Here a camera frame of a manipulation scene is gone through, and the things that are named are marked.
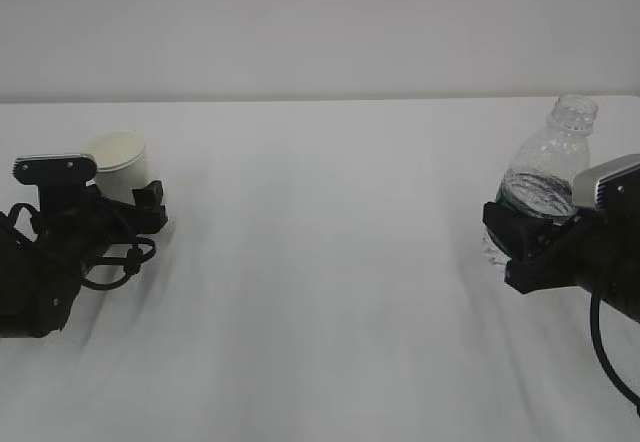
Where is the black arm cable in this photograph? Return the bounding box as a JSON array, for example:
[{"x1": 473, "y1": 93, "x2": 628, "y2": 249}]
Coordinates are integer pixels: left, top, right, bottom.
[
  {"x1": 589, "y1": 281, "x2": 640, "y2": 406},
  {"x1": 9, "y1": 196, "x2": 157, "y2": 292}
]

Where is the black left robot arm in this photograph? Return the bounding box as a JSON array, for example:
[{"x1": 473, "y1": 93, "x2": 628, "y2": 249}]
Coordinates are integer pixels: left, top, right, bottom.
[{"x1": 1, "y1": 180, "x2": 168, "y2": 338}]

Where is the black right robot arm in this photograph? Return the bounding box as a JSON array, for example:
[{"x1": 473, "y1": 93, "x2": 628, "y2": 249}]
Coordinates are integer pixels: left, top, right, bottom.
[{"x1": 483, "y1": 202, "x2": 639, "y2": 322}]

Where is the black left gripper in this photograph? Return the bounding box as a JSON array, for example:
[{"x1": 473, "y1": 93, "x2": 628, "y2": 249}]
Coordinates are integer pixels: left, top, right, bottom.
[{"x1": 82, "y1": 180, "x2": 168, "y2": 272}]

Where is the clear green-label water bottle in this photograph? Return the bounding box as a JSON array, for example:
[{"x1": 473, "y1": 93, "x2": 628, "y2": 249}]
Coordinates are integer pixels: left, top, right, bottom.
[{"x1": 480, "y1": 94, "x2": 600, "y2": 269}]

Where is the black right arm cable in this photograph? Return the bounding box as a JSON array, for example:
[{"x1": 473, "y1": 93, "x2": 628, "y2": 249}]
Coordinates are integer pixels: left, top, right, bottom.
[{"x1": 589, "y1": 281, "x2": 640, "y2": 406}]

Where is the white paper cup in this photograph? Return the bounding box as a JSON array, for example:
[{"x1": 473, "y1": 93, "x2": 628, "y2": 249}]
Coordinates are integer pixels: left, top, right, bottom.
[{"x1": 86, "y1": 131, "x2": 150, "y2": 205}]

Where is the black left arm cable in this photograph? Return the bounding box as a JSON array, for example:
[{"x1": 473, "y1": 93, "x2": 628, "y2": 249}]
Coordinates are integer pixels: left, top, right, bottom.
[{"x1": 9, "y1": 196, "x2": 157, "y2": 292}]

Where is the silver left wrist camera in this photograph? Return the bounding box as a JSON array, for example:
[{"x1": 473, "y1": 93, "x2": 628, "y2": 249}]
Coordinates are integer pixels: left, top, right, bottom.
[{"x1": 13, "y1": 154, "x2": 98, "y2": 187}]

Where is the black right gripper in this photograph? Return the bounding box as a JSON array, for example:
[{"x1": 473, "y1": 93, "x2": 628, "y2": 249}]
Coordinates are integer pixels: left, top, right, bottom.
[{"x1": 482, "y1": 202, "x2": 608, "y2": 294}]

